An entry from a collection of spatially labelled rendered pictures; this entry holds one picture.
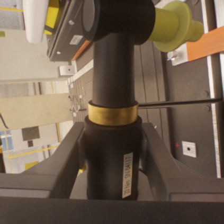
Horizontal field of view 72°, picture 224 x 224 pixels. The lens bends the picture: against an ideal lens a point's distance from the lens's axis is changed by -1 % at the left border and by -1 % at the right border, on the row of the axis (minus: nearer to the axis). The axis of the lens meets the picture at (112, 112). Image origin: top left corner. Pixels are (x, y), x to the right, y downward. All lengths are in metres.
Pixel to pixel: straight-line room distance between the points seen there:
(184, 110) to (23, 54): 4.46
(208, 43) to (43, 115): 4.33
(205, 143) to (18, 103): 4.35
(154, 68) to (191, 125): 0.11
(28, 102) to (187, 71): 4.31
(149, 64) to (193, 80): 0.09
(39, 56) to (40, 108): 1.34
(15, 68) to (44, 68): 0.67
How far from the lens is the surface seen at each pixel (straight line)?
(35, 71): 4.49
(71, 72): 1.05
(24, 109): 4.45
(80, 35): 0.53
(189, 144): 0.27
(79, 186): 0.18
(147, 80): 0.31
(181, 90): 0.27
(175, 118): 0.28
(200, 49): 0.24
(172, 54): 0.25
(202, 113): 0.25
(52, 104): 4.48
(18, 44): 4.69
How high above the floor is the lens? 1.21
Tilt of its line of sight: 27 degrees down
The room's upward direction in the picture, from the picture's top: 99 degrees counter-clockwise
